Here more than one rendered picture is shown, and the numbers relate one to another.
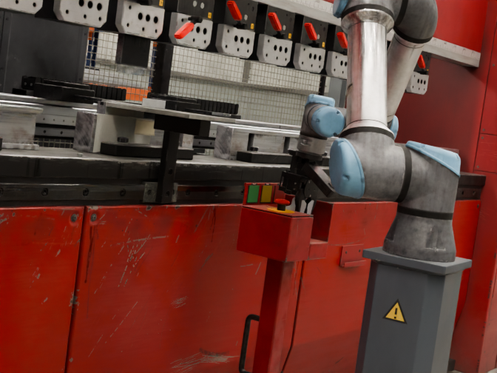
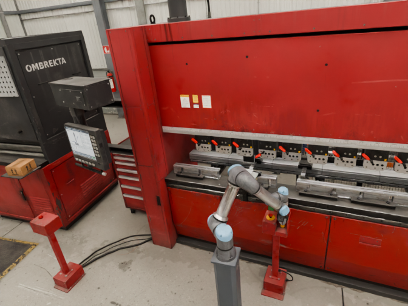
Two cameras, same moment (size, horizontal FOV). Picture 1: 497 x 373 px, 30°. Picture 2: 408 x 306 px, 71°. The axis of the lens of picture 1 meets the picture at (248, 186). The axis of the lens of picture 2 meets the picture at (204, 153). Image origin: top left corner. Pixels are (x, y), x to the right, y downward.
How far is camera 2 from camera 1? 281 cm
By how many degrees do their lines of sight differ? 80
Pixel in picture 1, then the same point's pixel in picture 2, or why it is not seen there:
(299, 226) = (266, 224)
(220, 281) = not seen: hidden behind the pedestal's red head
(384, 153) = (212, 223)
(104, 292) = (230, 215)
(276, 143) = (326, 189)
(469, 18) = not seen: outside the picture
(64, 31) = not seen: hidden behind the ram
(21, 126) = (213, 173)
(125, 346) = (240, 229)
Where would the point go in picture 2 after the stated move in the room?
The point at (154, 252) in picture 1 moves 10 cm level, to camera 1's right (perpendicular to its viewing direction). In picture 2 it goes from (246, 211) to (249, 218)
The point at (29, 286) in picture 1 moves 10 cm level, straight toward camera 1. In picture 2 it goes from (207, 208) to (198, 211)
